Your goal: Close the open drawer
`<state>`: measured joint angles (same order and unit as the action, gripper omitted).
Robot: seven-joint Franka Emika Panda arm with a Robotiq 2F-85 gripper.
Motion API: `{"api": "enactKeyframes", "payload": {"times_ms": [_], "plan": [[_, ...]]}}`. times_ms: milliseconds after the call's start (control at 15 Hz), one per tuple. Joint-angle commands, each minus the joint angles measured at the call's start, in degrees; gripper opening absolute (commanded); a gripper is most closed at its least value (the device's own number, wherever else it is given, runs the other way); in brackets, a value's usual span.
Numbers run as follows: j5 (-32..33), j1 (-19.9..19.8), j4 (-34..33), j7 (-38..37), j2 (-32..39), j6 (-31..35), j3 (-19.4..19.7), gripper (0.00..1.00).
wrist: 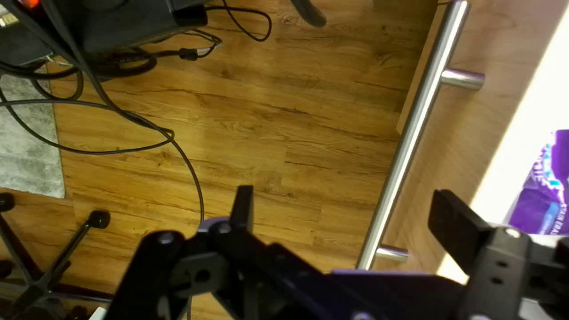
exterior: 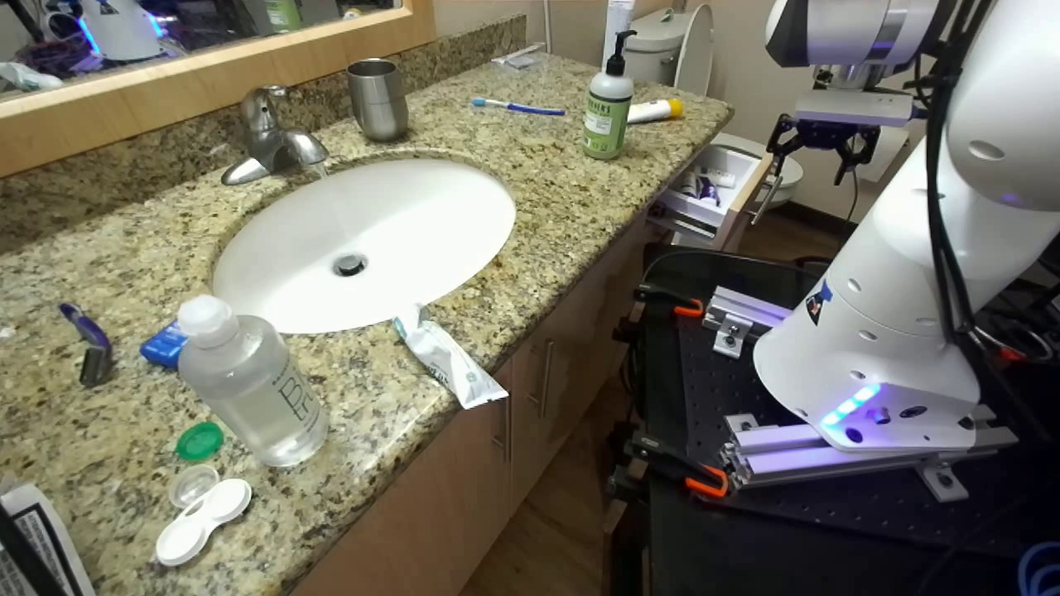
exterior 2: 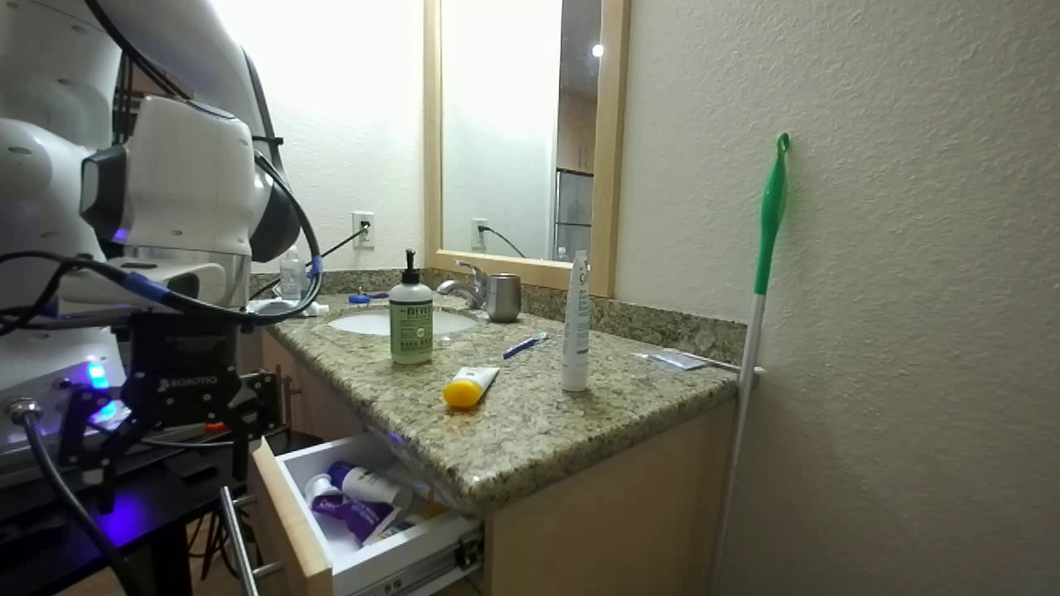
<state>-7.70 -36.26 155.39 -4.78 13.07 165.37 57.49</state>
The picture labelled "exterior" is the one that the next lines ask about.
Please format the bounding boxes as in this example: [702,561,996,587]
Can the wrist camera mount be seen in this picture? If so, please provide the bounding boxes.
[791,85,917,129]

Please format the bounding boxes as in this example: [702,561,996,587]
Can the white drawer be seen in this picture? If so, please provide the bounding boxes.
[650,141,780,252]

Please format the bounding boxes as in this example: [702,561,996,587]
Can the clear plastic bottle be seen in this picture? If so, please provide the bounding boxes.
[176,291,334,473]

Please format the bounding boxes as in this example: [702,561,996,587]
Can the orange black clamp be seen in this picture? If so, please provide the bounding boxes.
[627,435,737,506]
[634,280,712,327]

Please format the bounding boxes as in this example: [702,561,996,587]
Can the white toothpaste tube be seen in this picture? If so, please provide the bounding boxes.
[387,306,515,415]

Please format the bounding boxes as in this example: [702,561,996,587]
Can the chrome sink faucet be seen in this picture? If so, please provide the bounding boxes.
[220,82,331,187]

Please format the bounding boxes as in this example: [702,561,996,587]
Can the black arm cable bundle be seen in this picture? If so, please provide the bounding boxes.
[917,0,1060,383]

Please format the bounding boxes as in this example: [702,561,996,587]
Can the green soap pump bottle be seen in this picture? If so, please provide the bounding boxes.
[579,27,639,165]

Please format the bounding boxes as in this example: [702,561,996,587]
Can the grey metal cup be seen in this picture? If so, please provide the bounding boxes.
[345,55,415,147]

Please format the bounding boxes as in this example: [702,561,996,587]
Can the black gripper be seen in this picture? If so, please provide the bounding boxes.
[764,111,880,187]

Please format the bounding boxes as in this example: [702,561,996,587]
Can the purple item in drawer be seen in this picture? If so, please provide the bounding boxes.
[691,169,730,213]

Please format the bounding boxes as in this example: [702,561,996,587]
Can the green round cap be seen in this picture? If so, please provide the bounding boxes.
[172,421,228,466]

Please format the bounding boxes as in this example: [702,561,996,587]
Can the blue toothbrush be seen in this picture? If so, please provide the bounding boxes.
[467,93,570,123]

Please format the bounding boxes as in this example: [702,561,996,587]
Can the small blue item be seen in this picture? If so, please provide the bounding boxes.
[138,320,193,372]

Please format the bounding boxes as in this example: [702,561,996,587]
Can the white oval sink basin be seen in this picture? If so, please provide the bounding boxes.
[208,153,521,336]

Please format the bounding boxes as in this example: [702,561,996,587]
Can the wooden vanity cabinet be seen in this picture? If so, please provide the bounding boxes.
[293,207,708,596]

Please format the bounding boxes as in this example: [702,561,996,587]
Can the black robot cart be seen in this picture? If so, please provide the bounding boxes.
[627,242,1060,596]

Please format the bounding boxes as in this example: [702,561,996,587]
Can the white tube with yellow cap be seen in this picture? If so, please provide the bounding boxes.
[627,96,689,129]

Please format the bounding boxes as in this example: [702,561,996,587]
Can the blue razor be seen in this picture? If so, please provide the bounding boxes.
[56,300,119,391]

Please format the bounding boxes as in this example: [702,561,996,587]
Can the aluminium mounting rail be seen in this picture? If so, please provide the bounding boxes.
[723,409,1021,506]
[702,286,796,362]

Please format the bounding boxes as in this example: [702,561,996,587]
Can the wood framed wall mirror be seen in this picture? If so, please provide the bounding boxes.
[0,0,441,183]

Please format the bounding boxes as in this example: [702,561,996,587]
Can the clear round cap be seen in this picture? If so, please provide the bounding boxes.
[167,460,222,513]

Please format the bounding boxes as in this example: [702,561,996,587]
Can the blue cable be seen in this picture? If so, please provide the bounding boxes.
[1013,537,1060,596]

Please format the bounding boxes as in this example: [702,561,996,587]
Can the white contact lens case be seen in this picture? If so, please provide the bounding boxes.
[154,473,258,573]

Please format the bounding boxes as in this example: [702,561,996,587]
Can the clear plastic wrapper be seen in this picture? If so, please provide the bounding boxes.
[495,41,549,74]

